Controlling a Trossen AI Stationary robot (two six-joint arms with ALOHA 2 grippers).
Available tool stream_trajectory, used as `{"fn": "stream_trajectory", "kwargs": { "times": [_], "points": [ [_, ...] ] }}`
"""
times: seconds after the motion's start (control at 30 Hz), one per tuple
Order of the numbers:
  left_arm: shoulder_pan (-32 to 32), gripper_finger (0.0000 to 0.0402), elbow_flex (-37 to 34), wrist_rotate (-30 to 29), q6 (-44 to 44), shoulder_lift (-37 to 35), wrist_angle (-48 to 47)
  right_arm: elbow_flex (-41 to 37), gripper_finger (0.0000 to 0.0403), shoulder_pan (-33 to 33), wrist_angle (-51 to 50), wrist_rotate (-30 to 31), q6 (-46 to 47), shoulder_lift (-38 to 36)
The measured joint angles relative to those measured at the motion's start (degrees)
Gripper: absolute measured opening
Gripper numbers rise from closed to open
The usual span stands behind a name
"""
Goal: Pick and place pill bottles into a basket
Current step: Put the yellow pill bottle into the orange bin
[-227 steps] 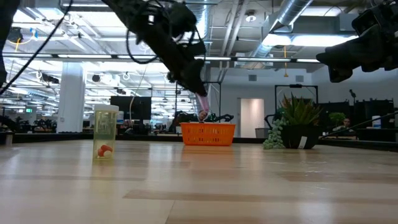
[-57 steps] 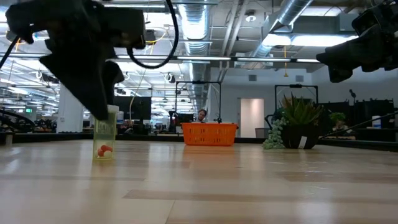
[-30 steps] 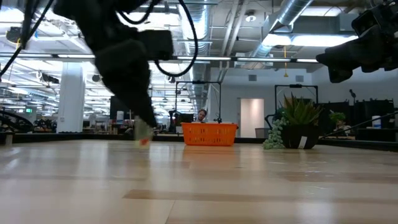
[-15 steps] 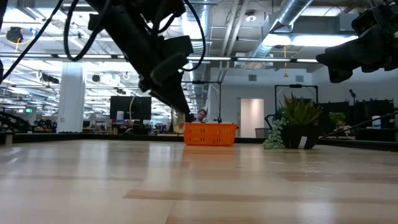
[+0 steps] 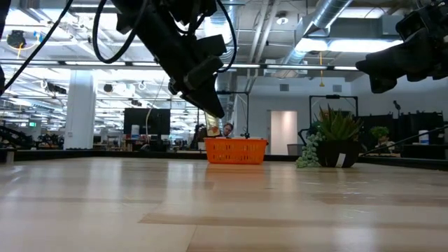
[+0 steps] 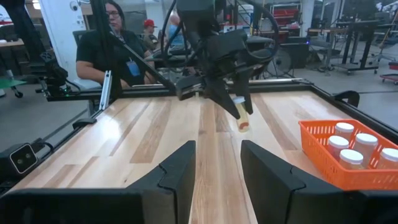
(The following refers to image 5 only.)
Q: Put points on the thin black slanted rod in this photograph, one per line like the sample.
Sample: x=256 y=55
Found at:
x=402 y=141

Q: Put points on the person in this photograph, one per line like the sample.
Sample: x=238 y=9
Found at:
x=228 y=130
x=383 y=140

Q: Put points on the trailing green bead plant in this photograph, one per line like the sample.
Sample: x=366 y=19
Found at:
x=308 y=154

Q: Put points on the spiky green succulent plant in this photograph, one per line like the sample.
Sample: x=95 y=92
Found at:
x=334 y=122

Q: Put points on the large yellow bottle red pills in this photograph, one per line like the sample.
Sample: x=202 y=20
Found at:
x=212 y=127

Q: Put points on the black table edge rail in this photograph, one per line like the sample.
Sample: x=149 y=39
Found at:
x=52 y=154

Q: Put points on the white wipes tub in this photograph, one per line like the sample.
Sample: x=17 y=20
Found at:
x=423 y=137

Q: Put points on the black office partitions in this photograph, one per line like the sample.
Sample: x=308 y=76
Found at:
x=413 y=120

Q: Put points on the white door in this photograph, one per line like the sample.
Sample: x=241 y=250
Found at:
x=284 y=133

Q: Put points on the black rig frame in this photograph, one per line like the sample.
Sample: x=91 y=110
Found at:
x=241 y=92
x=332 y=96

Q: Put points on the white tub blue band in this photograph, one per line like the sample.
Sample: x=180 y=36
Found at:
x=134 y=133

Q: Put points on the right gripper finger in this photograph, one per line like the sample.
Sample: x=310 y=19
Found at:
x=414 y=26
x=381 y=68

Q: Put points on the small green potted plant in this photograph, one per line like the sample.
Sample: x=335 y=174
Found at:
x=379 y=131

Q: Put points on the black background robot arm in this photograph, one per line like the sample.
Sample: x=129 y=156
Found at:
x=21 y=139

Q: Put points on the black monitor screen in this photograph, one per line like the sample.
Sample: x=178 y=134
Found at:
x=154 y=120

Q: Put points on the green exit sign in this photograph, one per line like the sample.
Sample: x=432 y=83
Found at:
x=33 y=124

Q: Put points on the black ceiling camera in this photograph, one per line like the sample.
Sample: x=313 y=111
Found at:
x=15 y=38

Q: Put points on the grey waste bin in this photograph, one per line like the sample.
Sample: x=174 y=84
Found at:
x=293 y=150

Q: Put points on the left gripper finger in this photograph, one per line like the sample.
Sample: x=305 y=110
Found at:
x=210 y=96
x=182 y=91

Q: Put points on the orange plastic basket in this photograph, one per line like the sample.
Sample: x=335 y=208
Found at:
x=236 y=151

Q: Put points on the black plant pot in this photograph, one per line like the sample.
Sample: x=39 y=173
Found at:
x=329 y=154

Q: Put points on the slanted silver air duct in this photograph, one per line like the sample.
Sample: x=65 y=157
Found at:
x=329 y=12

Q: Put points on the black microphone stand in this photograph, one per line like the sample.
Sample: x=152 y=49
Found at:
x=396 y=105

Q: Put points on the overhead light bar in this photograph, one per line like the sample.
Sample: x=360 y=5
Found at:
x=297 y=66

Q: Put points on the white square pillar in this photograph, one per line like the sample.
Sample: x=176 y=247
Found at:
x=80 y=115

